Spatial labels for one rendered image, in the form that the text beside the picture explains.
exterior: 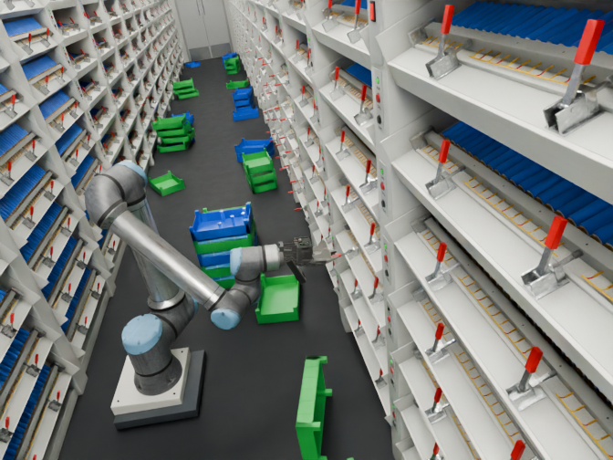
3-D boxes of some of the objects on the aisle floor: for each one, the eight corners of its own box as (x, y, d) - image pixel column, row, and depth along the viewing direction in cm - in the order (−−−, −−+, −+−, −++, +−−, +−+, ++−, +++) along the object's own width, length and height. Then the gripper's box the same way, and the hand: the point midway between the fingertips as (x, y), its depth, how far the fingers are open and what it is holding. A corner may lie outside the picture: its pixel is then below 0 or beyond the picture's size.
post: (346, 332, 205) (290, -153, 119) (340, 319, 213) (285, -144, 127) (388, 323, 207) (363, -163, 121) (381, 310, 215) (353, -153, 129)
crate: (303, 464, 154) (295, 426, 144) (312, 392, 179) (306, 356, 169) (327, 465, 152) (319, 426, 142) (332, 392, 178) (327, 355, 168)
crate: (299, 319, 217) (296, 307, 213) (257, 324, 218) (254, 311, 214) (300, 282, 243) (297, 270, 239) (263, 286, 244) (260, 274, 240)
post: (315, 253, 265) (263, -108, 179) (312, 245, 274) (261, -104, 187) (348, 245, 267) (312, -115, 181) (344, 238, 275) (307, -110, 189)
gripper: (280, 252, 151) (342, 245, 154) (275, 236, 160) (334, 231, 163) (281, 274, 155) (341, 266, 158) (276, 256, 164) (334, 251, 167)
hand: (334, 256), depth 162 cm, fingers open, 3 cm apart
